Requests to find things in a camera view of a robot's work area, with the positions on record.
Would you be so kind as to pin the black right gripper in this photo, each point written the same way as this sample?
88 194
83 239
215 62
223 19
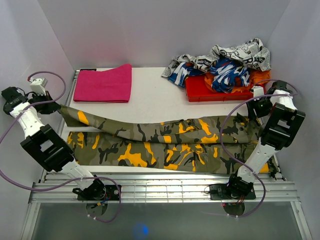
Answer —
252 104

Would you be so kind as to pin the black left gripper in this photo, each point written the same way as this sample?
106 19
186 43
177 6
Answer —
51 106

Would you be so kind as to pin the camouflage yellow green trousers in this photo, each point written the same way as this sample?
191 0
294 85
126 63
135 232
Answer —
210 144

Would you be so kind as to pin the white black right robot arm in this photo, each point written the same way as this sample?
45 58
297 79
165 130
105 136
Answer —
282 126

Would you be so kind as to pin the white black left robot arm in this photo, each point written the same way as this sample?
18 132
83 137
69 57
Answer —
44 145

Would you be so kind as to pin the orange trousers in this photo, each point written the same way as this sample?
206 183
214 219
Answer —
255 76

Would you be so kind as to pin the blue white patterned trousers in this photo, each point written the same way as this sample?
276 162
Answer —
224 75

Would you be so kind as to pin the newspaper print trousers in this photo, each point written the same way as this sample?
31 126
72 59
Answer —
252 54

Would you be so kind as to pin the folded pink trousers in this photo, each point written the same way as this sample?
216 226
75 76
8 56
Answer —
108 86

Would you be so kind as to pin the red plastic tray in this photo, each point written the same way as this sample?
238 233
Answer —
198 88

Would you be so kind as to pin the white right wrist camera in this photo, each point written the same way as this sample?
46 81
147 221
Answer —
257 90

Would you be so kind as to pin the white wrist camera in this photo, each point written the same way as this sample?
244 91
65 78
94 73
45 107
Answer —
38 85
257 90

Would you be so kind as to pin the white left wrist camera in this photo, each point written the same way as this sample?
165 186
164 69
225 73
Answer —
38 85

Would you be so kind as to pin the aluminium table frame rail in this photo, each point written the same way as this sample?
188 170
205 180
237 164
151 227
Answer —
153 98

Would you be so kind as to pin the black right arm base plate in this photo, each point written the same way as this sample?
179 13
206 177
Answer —
218 192

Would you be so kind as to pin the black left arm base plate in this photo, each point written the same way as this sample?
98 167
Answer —
111 193

